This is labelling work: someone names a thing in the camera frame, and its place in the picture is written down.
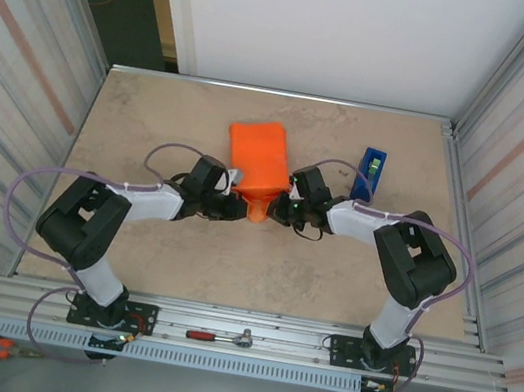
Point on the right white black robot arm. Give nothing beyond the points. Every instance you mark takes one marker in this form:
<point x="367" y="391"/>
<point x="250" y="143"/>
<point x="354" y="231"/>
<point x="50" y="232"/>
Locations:
<point x="354" y="220"/>

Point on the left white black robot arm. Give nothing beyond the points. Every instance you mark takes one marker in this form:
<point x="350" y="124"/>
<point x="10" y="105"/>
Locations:
<point x="154" y="202"/>

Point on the blue tape dispenser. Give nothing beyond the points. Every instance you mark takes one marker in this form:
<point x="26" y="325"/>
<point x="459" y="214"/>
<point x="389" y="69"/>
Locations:
<point x="362" y="178"/>

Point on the green tape roll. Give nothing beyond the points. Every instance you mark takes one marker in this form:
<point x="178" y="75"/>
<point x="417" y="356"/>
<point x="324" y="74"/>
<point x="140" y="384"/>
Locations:
<point x="373" y="167"/>

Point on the long aluminium cross rail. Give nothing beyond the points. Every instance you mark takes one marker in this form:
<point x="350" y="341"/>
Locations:
<point x="285" y="94"/>

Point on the wide aluminium rail bed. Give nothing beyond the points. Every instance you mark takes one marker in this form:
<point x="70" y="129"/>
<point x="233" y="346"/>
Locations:
<point x="293" y="333"/>

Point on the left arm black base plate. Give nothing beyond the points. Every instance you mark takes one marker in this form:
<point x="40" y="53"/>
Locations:
<point x="145" y="312"/>

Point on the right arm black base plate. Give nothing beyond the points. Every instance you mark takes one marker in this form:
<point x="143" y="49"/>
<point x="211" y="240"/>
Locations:
<point x="347" y="348"/>

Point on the aluminium side rail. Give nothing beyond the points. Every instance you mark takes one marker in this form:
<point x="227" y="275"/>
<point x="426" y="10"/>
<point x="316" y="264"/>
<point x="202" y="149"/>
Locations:
<point x="472" y="329"/>

